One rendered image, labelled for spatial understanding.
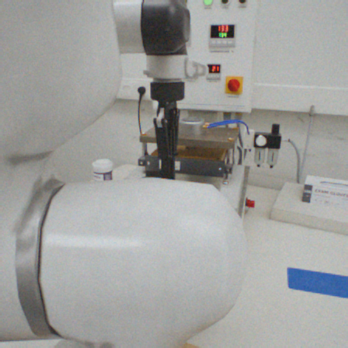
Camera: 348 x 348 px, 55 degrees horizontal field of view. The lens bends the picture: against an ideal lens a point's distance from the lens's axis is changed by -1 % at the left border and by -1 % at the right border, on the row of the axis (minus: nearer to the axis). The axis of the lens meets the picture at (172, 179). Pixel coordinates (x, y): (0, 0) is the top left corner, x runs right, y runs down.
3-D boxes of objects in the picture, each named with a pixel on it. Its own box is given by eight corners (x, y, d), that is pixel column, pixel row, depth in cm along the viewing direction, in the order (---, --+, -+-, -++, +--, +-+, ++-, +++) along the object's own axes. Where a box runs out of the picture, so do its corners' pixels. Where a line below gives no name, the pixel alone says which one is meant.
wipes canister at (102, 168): (102, 187, 153) (100, 156, 148) (118, 191, 150) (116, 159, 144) (90, 194, 146) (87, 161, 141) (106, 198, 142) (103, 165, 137)
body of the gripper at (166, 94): (157, 79, 76) (158, 119, 79) (144, 82, 69) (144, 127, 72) (189, 79, 74) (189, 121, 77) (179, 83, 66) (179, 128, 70)
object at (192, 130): (163, 144, 121) (162, 109, 116) (250, 151, 114) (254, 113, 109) (140, 165, 99) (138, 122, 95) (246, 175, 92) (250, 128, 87)
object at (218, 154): (166, 150, 114) (166, 123, 111) (231, 155, 109) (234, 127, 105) (151, 166, 99) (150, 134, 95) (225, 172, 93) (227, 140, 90)
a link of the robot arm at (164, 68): (139, 54, 67) (140, 82, 69) (200, 54, 63) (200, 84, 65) (159, 53, 78) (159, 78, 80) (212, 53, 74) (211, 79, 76)
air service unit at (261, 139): (241, 163, 116) (245, 120, 111) (286, 166, 112) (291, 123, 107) (241, 168, 111) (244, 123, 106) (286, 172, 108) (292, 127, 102)
